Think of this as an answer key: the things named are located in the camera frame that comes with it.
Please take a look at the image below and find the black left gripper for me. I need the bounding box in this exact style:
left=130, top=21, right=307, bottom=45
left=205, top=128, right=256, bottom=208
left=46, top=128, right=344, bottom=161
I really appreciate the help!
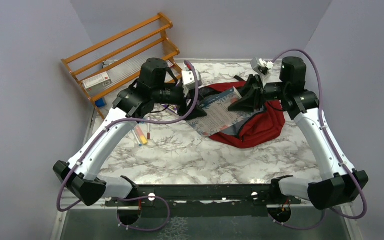
left=152, top=85, right=208, bottom=120

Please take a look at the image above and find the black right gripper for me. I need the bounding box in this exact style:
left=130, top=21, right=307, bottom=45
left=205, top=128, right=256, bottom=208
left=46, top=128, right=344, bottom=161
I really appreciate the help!
left=227, top=74, right=289, bottom=113

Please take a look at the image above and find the red student backpack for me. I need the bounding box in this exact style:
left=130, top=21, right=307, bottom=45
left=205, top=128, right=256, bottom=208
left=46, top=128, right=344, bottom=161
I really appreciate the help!
left=198, top=75, right=287, bottom=150

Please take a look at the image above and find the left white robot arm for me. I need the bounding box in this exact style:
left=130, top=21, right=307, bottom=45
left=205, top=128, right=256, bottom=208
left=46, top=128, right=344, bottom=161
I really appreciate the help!
left=53, top=57, right=206, bottom=212

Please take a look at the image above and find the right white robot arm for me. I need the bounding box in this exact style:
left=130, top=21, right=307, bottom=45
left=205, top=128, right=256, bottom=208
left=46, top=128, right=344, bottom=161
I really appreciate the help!
left=228, top=56, right=369, bottom=210

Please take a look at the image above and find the red brown pen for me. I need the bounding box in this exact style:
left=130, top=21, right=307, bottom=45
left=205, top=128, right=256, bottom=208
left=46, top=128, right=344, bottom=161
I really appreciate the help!
left=147, top=116, right=151, bottom=140

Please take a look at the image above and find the yellow highlighter pen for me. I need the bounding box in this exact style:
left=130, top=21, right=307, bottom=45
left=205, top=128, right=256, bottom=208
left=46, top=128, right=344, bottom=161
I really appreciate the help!
left=134, top=124, right=148, bottom=145

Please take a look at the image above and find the blue white pen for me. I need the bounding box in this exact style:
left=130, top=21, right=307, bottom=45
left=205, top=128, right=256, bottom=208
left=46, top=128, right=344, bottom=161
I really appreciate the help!
left=132, top=129, right=143, bottom=147

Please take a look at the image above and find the blue small object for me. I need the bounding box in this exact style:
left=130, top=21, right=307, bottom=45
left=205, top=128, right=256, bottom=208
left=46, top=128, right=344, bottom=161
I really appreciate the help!
left=94, top=97, right=107, bottom=108

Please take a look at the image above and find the white red small box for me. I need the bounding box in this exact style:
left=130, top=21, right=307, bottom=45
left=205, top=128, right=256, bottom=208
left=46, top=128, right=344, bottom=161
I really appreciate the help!
left=82, top=71, right=112, bottom=92

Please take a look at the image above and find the orange wooden shelf rack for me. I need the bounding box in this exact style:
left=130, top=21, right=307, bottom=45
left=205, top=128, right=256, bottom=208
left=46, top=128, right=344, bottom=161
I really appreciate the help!
left=61, top=12, right=182, bottom=118

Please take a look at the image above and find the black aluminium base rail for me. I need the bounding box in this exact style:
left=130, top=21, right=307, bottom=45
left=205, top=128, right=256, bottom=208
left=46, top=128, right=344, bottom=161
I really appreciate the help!
left=58, top=183, right=354, bottom=220

